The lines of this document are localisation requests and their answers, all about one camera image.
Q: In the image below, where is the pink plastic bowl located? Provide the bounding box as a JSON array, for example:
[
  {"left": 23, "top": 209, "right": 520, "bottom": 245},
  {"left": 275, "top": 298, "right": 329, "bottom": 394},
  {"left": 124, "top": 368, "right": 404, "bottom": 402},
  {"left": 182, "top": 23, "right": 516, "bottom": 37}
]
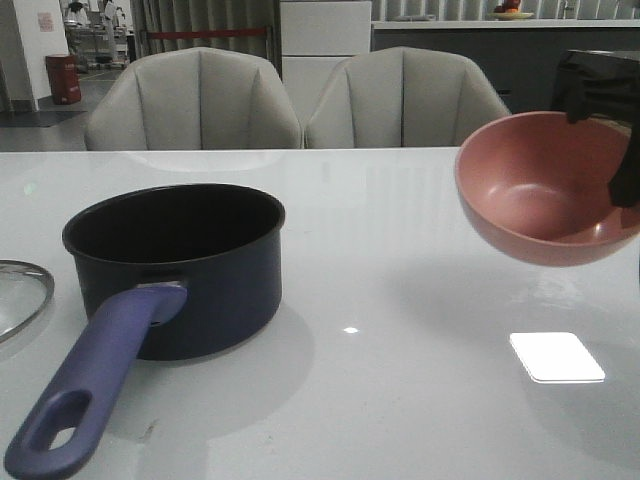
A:
[{"left": 455, "top": 111, "right": 639, "bottom": 266}]

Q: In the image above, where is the beige upholstered chair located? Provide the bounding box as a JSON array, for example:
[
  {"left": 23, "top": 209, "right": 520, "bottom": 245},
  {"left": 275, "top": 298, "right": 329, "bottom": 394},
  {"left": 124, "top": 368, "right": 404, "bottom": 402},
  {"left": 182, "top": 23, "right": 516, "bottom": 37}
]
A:
[
  {"left": 84, "top": 47, "right": 303, "bottom": 151},
  {"left": 305, "top": 47, "right": 510, "bottom": 149}
]

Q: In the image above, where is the red trash bin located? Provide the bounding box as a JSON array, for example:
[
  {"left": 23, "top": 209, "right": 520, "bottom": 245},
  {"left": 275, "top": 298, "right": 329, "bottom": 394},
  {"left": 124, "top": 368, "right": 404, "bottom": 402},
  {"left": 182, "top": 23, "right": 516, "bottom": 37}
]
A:
[{"left": 45, "top": 54, "right": 82, "bottom": 105}]

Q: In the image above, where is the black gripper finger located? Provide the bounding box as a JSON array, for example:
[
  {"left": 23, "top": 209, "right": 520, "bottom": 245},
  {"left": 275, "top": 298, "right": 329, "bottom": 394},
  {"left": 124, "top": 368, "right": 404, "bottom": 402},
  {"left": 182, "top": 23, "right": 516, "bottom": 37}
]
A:
[
  {"left": 608, "top": 135, "right": 639, "bottom": 208},
  {"left": 551, "top": 62, "right": 639, "bottom": 124}
]

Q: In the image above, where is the glass pot lid purple knob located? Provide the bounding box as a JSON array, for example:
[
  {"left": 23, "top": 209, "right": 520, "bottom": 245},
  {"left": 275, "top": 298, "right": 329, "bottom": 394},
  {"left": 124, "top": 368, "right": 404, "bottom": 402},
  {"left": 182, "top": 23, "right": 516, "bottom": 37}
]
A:
[{"left": 1, "top": 259, "right": 55, "bottom": 342}]

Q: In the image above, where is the dark glossy appliance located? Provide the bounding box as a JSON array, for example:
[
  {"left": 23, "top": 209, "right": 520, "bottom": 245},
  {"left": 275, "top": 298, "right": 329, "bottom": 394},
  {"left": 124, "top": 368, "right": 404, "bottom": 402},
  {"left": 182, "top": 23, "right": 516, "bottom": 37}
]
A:
[{"left": 549, "top": 48, "right": 640, "bottom": 121}]

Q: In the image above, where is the white cabinet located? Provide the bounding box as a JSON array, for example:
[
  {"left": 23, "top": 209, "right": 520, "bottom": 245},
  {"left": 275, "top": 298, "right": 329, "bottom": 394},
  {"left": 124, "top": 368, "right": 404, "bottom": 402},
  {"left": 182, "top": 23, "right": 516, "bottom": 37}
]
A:
[{"left": 280, "top": 1, "right": 372, "bottom": 123}]

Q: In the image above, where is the dark blue saucepan purple handle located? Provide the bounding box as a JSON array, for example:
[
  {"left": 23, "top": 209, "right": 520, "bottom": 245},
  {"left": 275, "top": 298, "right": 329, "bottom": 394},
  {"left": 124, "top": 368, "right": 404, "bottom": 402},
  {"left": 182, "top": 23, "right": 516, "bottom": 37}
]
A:
[{"left": 4, "top": 184, "right": 285, "bottom": 479}]

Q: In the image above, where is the fruit plate on counter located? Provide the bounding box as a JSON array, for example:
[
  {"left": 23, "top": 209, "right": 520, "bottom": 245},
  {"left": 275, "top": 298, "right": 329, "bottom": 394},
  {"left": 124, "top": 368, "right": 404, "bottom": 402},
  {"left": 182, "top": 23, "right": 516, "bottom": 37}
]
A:
[{"left": 489, "top": 0, "right": 534, "bottom": 21}]

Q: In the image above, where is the left beige upholstered chair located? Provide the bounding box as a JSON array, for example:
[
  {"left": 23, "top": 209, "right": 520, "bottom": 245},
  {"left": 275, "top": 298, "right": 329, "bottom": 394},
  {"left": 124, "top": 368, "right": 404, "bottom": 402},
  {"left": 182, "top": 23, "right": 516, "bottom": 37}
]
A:
[{"left": 84, "top": 47, "right": 303, "bottom": 151}]

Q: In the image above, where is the right beige upholstered chair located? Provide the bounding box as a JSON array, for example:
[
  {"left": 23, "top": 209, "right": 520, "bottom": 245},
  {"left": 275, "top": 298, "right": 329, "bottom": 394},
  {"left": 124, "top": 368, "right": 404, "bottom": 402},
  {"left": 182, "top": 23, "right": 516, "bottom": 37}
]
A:
[{"left": 305, "top": 47, "right": 510, "bottom": 149}]

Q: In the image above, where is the grey counter with white top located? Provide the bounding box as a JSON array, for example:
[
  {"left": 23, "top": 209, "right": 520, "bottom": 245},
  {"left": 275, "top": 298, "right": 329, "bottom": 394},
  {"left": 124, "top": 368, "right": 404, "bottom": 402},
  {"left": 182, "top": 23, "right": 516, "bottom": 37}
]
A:
[{"left": 372, "top": 19, "right": 639, "bottom": 113}]

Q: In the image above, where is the red barrier tape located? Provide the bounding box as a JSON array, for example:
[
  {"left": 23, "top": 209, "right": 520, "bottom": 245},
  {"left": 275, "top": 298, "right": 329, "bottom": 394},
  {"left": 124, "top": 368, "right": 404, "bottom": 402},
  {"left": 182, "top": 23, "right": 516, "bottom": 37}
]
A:
[{"left": 146, "top": 27, "right": 269, "bottom": 40}]

